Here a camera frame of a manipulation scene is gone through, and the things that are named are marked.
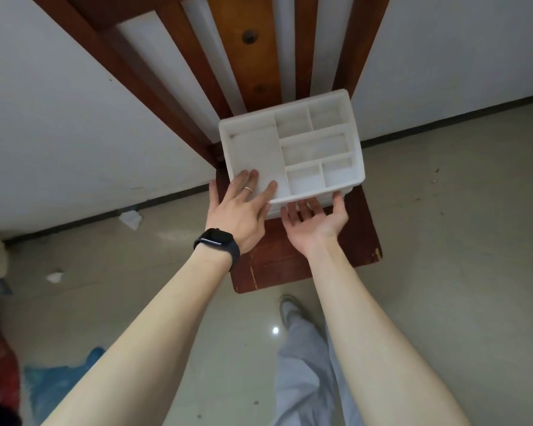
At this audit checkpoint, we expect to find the red plastic bag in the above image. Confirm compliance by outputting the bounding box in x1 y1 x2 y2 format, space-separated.
0 334 21 411

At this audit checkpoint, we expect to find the person's left hand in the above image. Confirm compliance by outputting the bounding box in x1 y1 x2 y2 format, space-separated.
204 169 278 256

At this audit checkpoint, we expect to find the white plastic drawer organizer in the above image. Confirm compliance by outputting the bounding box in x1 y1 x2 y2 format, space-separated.
218 88 366 220

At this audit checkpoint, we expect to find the person's right hand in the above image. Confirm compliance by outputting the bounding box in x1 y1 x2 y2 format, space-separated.
280 191 349 259

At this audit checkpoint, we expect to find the person's right forearm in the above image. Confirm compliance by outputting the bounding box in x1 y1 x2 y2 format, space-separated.
309 243 471 426

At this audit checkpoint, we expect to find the blue plastic object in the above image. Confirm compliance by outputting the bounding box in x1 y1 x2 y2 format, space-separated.
24 347 107 424

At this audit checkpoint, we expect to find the brown wooden chair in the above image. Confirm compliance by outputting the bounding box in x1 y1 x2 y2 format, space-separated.
28 0 391 294

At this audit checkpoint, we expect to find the white shoe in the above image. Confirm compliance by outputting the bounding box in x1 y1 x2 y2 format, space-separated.
278 295 310 331

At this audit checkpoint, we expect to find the black smartwatch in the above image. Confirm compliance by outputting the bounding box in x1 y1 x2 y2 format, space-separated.
193 228 242 272

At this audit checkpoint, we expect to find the person's left forearm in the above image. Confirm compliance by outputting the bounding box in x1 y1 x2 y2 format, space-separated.
42 250 232 426

